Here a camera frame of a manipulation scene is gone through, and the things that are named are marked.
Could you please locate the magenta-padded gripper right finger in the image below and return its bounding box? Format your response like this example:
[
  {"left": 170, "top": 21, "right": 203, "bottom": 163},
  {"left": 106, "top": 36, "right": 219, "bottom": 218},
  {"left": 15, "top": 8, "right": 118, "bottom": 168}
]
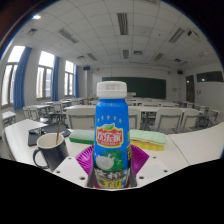
[{"left": 128, "top": 143, "right": 172, "bottom": 188}]

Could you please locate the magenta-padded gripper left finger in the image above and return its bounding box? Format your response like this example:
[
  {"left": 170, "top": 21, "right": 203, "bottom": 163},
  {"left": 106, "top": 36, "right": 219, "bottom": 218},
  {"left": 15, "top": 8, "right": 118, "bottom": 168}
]
[{"left": 52, "top": 145, "right": 97, "bottom": 189}]

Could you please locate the blue white-capped drink bottle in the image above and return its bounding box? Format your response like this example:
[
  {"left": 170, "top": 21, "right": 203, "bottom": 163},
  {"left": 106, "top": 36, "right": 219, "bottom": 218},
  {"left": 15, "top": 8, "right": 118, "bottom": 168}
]
[{"left": 92, "top": 80, "right": 132, "bottom": 190}]

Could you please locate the dark mug with cork base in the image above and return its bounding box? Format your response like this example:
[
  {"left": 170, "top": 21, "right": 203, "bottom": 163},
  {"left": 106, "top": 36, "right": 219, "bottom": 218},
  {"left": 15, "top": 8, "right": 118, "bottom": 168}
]
[{"left": 32, "top": 132, "right": 70, "bottom": 172}]

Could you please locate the yellow sponge with green top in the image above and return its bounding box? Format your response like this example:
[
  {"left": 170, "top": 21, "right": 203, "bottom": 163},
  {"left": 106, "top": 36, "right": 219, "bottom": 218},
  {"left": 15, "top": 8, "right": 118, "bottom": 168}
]
[{"left": 129, "top": 129, "right": 168, "bottom": 152}]

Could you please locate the green sponge block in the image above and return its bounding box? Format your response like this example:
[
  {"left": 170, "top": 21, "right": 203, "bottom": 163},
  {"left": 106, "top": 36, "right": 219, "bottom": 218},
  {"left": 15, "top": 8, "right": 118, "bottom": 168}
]
[{"left": 68, "top": 129, "right": 96, "bottom": 145}]

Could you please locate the golden stirring stick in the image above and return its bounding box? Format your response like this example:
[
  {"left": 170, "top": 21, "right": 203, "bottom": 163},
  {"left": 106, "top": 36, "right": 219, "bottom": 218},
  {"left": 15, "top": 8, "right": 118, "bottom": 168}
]
[{"left": 54, "top": 120, "right": 63, "bottom": 145}]

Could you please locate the flat black notebook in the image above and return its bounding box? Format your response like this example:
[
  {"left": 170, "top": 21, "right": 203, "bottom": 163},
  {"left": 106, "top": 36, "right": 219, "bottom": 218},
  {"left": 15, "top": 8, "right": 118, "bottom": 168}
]
[{"left": 27, "top": 123, "right": 72, "bottom": 147}]

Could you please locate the group of white classroom chairs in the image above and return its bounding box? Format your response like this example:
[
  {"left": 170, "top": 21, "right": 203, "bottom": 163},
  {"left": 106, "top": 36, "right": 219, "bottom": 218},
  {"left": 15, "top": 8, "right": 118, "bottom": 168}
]
[{"left": 21, "top": 95, "right": 224, "bottom": 135}]

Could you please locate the blue window curtain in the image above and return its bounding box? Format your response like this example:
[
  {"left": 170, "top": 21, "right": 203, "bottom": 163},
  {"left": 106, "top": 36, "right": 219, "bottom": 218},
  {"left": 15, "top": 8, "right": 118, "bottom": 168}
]
[
  {"left": 73, "top": 64, "right": 81, "bottom": 99},
  {"left": 51, "top": 55, "right": 61, "bottom": 102},
  {"left": 13, "top": 46, "right": 33, "bottom": 111}
]

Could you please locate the dark wooden door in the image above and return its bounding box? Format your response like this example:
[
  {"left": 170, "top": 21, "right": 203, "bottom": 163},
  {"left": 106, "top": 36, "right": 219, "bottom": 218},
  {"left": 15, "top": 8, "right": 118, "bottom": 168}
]
[{"left": 185, "top": 74, "right": 195, "bottom": 104}]

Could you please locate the tall white-framed window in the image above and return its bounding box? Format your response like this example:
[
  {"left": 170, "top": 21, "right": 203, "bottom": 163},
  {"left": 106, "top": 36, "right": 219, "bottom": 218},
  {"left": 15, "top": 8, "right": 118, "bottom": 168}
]
[
  {"left": 0, "top": 45, "right": 26, "bottom": 108},
  {"left": 63, "top": 60, "right": 76, "bottom": 97},
  {"left": 35, "top": 50, "right": 55, "bottom": 100}
]

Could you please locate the dark transom window strip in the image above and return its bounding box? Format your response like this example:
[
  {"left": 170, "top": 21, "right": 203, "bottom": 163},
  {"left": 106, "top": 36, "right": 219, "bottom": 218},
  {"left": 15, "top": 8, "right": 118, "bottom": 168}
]
[{"left": 195, "top": 70, "right": 224, "bottom": 83}]

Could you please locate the ceiling-mounted projector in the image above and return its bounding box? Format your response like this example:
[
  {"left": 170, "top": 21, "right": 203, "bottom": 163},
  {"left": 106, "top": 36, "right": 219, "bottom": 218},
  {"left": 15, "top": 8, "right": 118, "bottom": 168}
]
[{"left": 186, "top": 29, "right": 202, "bottom": 41}]

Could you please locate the group of ceiling light panels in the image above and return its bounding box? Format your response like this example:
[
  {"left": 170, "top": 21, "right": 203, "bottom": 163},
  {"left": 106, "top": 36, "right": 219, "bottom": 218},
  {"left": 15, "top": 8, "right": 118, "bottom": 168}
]
[{"left": 26, "top": 0, "right": 214, "bottom": 64}]

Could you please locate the green wall chalkboard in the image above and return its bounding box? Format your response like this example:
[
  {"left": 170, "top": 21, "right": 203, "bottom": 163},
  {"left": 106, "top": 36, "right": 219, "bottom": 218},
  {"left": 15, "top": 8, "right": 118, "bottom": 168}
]
[{"left": 101, "top": 76, "right": 167, "bottom": 100}]

